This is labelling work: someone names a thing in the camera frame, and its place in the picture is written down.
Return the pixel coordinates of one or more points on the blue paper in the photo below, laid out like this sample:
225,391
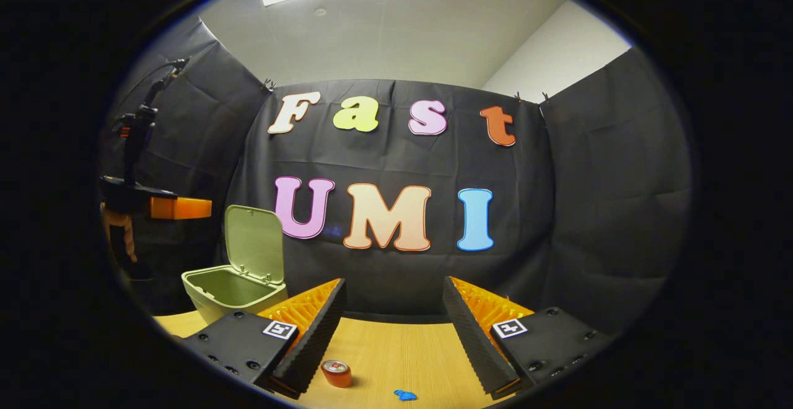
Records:
405,395

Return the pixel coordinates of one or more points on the red pop can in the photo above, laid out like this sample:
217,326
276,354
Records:
336,373

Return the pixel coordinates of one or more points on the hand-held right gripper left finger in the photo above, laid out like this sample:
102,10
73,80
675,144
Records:
313,341

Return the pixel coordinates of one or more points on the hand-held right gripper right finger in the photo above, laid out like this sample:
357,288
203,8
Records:
471,341

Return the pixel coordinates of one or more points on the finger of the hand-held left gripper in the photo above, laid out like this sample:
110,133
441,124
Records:
183,208

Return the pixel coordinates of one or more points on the wooden desktop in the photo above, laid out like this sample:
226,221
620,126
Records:
396,347

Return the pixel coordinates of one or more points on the green desktop garbage bin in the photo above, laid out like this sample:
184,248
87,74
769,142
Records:
248,248

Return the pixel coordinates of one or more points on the black backdrop cloth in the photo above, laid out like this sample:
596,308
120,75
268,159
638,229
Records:
588,180

